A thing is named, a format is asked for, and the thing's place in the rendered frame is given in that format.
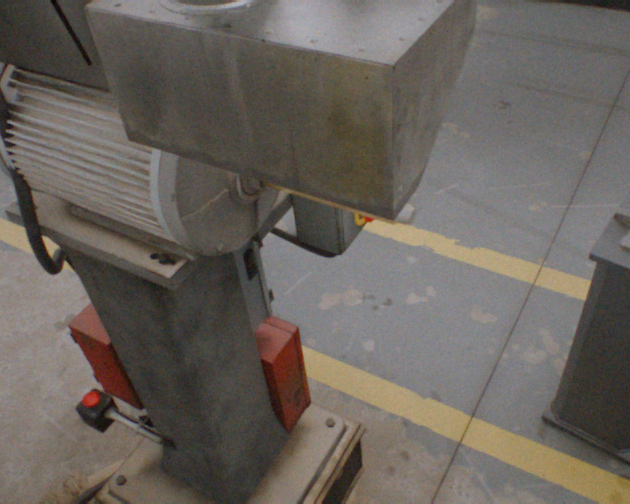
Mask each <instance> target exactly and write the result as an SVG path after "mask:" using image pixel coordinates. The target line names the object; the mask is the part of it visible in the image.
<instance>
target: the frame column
mask: <svg viewBox="0 0 630 504"><path fill-rule="evenodd" d="M50 240H51V239H50ZM51 241H52V242H53V243H55V244H56V245H57V246H59V247H60V248H61V249H62V250H64V251H65V252H66V253H67V255H68V257H69V259H70V261H71V263H72V266H73V268H74V270H75V272H76V274H78V276H79V278H80V280H81V282H82V284H83V286H84V288H85V290H86V293H87V295H88V297H89V299H90V301H91V303H92V305H93V307H94V309H95V311H96V313H97V315H98V317H99V320H100V321H101V323H102V325H103V327H104V329H105V331H106V333H107V335H108V337H110V339H111V341H112V343H113V345H114V348H115V350H116V352H117V354H118V356H119V358H120V360H121V362H122V364H123V366H124V368H125V370H126V372H127V375H128V377H129V379H130V381H131V383H132V385H133V387H134V389H136V391H137V393H138V395H139V397H140V399H141V401H142V404H143V406H144V408H145V410H146V412H147V414H148V416H149V418H150V420H151V422H152V424H153V426H154V428H155V430H157V431H159V432H162V433H163V435H165V436H167V437H169V438H171V439H172V440H173V442H174V444H175V447H176V450H173V449H172V448H170V447H168V446H166V445H164V444H163V449H164V451H163V455H162V459H161V462H160V468H161V469H162V470H163V471H165V472H167V473H168V474H170V476H172V477H174V478H175V479H177V480H179V481H180V482H183V483H185V484H187V485H188V486H190V487H192V488H194V489H195V490H197V491H199V492H201V493H202V494H204V495H206V496H208V497H209V498H212V499H214V500H216V501H217V502H219V503H221V504H245V503H246V502H247V500H248V499H249V497H250V496H251V494H252V493H253V491H254V490H255V488H256V487H257V485H258V484H259V482H260V481H261V479H262V478H263V476H264V475H265V473H266V472H267V470H268V469H269V467H270V465H271V464H272V462H273V461H274V459H275V458H277V456H278V455H279V453H280V451H281V449H282V448H283V446H284V445H285V443H286V442H287V440H288V439H289V437H290V436H291V434H292V431H291V432H290V434H288V433H287V431H286V429H285V428H284V426H283V425H282V423H281V422H280V421H279V419H277V417H276V415H275V413H274V411H273V408H272V404H271V400H270V396H269V392H268V388H267V383H266V379H265V375H264V371H263V367H262V363H261V359H260V354H259V350H258V346H257V342H255V338H254V334H253V329H252V325H251V321H250V317H249V313H248V309H247V304H246V300H245V296H244V292H243V288H242V283H241V279H240V275H239V271H238V267H237V263H236V258H235V254H234V251H232V252H230V253H227V254H224V255H220V256H207V257H206V258H205V259H204V260H203V262H202V263H201V264H200V265H199V266H198V267H197V268H196V269H195V270H194V271H193V272H192V274H191V275H190V276H189V277H188V278H187V279H186V280H185V281H184V282H183V283H182V284H181V285H179V287H178V288H177V289H176V290H175V291H172V290H169V289H167V288H164V286H162V285H160V284H157V283H155V282H152V281H149V280H147V279H144V278H142V277H140V276H137V275H135V274H132V273H130V272H128V271H125V270H123V269H120V268H117V267H115V266H112V265H110V264H107V262H105V261H103V260H100V259H98V258H95V257H93V256H91V255H88V254H86V253H83V252H81V251H79V250H75V249H73V248H71V247H68V246H66V245H63V244H61V243H59V242H56V241H54V240H51Z"/></svg>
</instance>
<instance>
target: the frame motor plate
mask: <svg viewBox="0 0 630 504"><path fill-rule="evenodd" d="M31 190H32V189H31ZM32 194H33V198H34V203H35V208H36V213H37V217H38V221H39V225H40V228H41V232H42V235H44V237H47V238H49V239H51V240H54V241H56V242H59V243H61V244H63V245H66V246H68V247H71V248H73V249H75V250H79V251H81V252H83V253H86V254H88V255H91V256H93V257H95V258H98V259H100V260H103V261H105V262H107V264H110V265H112V266H115V267H117V268H120V269H123V270H125V271H128V272H130V273H132V274H135V275H137V276H140V277H142V278H144V279H147V280H149V281H152V282H155V283H157V284H160V285H162V286H164V288H167V289H169V290H172V291H175V290H176V289H177V288H178V287H179V285H181V284H182V283H183V282H184V281H185V280H186V279H187V278H188V277H189V276H190V275H191V274H192V272H193V271H194V270H195V269H196V268H197V267H198V266H199V265H200V264H201V263H202V262H203V260H204V259H205V258H206V257H207V256H206V255H202V254H201V255H200V256H199V257H198V258H197V259H196V260H191V259H188V258H186V257H183V256H180V255H177V254H175V253H172V252H169V251H167V250H164V249H162V248H159V247H156V246H154V245H150V244H148V243H145V242H143V241H140V240H137V239H135V238H132V236H130V235H127V234H124V233H122V232H119V231H116V230H113V229H110V228H108V227H105V226H103V225H100V224H98V223H95V222H92V221H90V220H87V219H85V218H82V217H79V216H76V215H73V214H71V213H70V211H69V209H70V207H71V206H72V205H74V203H71V202H68V201H66V200H63V199H60V198H57V197H55V196H52V195H49V194H46V193H41V192H37V191H34V190H32ZM4 211H5V213H6V215H7V217H8V219H9V220H10V222H12V223H14V224H17V225H19V226H22V227H25V226H23V222H22V219H21V215H20V211H19V207H18V202H17V199H16V200H14V201H13V202H12V203H10V205H9V206H8V207H6V208H5V209H4Z"/></svg>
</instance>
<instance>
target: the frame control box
mask: <svg viewBox="0 0 630 504"><path fill-rule="evenodd" d="M291 199H292V205H293V212H294V220H295V226H296V233H297V236H295V235H293V234H291V233H289V232H286V231H284V230H282V229H279V228H277V227H275V226H274V228H273V229H272V230H271V231H270V233H272V234H274V235H276V236H278V238H280V239H283V240H285V241H287V242H290V243H292V244H294V245H296V246H298V247H300V248H302V249H304V250H307V251H310V252H312V253H314V254H317V255H319V256H323V257H326V258H333V257H335V256H337V255H342V254H343V253H344V252H345V251H346V250H347V248H348V247H349V246H350V244H352V243H353V242H354V240H355V239H356V238H357V235H358V234H359V233H360V232H361V230H362V229H363V228H364V226H365V225H366V224H367V222H365V219H364V216H361V215H358V213H354V212H350V211H347V210H344V209H340V208H337V207H334V206H331V205H326V204H323V203H320V202H317V201H313V200H310V199H307V198H302V197H299V196H296V195H293V194H291Z"/></svg>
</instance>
